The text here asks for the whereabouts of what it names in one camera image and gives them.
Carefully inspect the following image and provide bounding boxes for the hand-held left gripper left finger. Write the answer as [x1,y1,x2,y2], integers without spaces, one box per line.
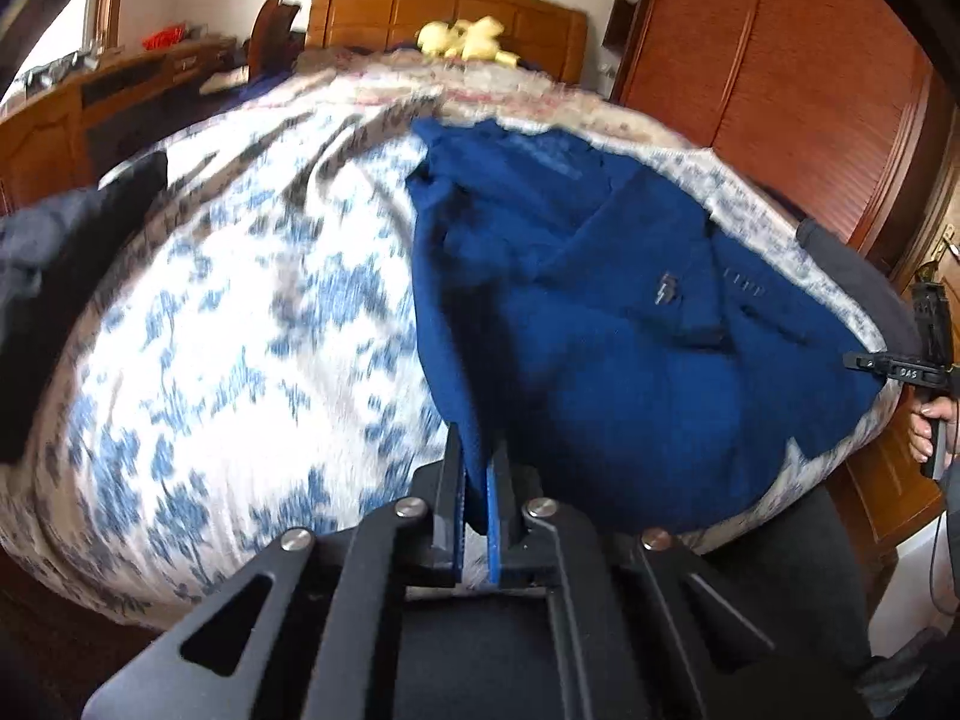
[82,424,466,720]

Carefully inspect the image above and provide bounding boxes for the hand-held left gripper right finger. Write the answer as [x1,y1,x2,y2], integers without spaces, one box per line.
[486,442,777,720]

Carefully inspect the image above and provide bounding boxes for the blue suit jacket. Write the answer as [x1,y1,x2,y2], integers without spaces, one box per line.
[405,116,890,541]

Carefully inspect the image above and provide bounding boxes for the person's right hand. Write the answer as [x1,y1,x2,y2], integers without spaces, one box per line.
[906,397,960,464]

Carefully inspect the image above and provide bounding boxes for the grey cloth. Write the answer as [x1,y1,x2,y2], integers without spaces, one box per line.
[795,217,923,383]

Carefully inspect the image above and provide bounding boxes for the person's black pants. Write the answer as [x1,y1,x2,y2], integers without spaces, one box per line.
[697,480,875,698]

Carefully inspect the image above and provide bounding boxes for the blue floral bed sheet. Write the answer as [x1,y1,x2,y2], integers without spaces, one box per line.
[0,82,901,627]

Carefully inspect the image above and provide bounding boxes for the wooden slatted wardrobe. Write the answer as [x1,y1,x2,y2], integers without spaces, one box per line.
[600,0,960,271]

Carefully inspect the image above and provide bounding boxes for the pink floral quilt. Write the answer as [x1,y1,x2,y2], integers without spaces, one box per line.
[296,49,698,158]

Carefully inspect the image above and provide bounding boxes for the black cloth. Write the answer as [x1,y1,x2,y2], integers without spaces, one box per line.
[0,152,170,466]

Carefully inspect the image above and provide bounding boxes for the yellow plush toy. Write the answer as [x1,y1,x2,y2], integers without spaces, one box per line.
[416,15,520,67]

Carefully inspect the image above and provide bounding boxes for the wooden chair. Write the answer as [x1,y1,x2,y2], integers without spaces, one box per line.
[247,0,305,80]

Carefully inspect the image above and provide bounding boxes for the wooden cabinet desk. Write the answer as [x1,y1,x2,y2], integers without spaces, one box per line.
[0,34,241,215]

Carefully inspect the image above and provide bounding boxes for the window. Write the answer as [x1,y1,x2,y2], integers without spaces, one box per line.
[0,0,128,106]

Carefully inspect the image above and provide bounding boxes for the brass door handle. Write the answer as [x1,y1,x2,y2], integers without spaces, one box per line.
[922,225,960,278]

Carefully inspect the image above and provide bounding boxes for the black cable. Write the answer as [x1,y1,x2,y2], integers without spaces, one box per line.
[927,514,947,616]

